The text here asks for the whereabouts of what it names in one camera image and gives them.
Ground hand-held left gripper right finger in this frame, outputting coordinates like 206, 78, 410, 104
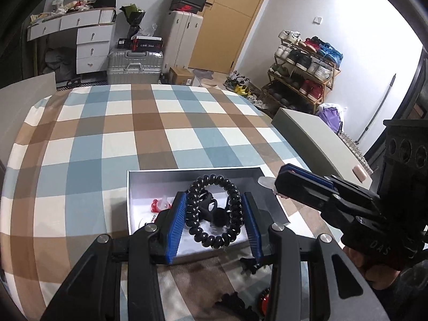
242, 192, 392, 321

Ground checked tablecloth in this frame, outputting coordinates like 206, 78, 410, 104
0, 83, 368, 321

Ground person's right forearm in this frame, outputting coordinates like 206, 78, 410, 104
368, 261, 428, 311

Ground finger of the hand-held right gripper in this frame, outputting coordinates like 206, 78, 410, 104
275, 170, 339, 210
282, 164, 342, 191

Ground red and black shoe box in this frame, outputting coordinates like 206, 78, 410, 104
170, 3, 204, 13

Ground pile of desk clutter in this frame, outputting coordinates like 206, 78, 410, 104
30, 0, 97, 24

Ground purple bag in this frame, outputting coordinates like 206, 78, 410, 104
318, 104, 346, 132

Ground person's right hand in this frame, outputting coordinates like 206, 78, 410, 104
344, 246, 400, 277

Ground silver suitcase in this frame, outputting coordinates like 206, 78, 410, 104
107, 47, 166, 85

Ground woven basket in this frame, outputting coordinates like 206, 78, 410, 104
338, 132, 372, 174

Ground black wrapped bouquet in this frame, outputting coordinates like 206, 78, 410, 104
120, 3, 146, 39

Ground silver cardboard box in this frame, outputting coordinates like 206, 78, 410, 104
127, 166, 290, 265

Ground black spiral hair tie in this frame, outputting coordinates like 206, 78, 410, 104
185, 174, 243, 249

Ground white dressing desk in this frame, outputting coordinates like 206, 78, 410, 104
27, 7, 117, 74

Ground rows of shoes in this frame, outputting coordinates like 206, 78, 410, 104
275, 30, 343, 99

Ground black and red long box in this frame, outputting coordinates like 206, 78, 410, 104
116, 37, 164, 51

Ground red and black hair accessory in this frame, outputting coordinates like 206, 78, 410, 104
257, 294, 270, 318

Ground pile of loose shoes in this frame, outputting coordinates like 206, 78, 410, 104
223, 71, 268, 108

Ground long grey pole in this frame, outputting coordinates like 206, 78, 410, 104
359, 74, 397, 141

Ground grey bedside cabinet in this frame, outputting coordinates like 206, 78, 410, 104
0, 71, 57, 114
271, 108, 373, 191

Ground grey floor mat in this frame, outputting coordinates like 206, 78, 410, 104
192, 68, 215, 81

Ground brown cardboard box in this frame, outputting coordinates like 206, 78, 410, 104
169, 67, 195, 86

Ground wooden shoe rack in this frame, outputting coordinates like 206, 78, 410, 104
261, 38, 342, 114

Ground white upright suitcase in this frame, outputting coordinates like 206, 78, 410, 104
164, 11, 204, 74

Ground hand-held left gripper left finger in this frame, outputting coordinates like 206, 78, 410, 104
40, 190, 188, 321

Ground wooden door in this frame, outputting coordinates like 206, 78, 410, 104
189, 0, 278, 74

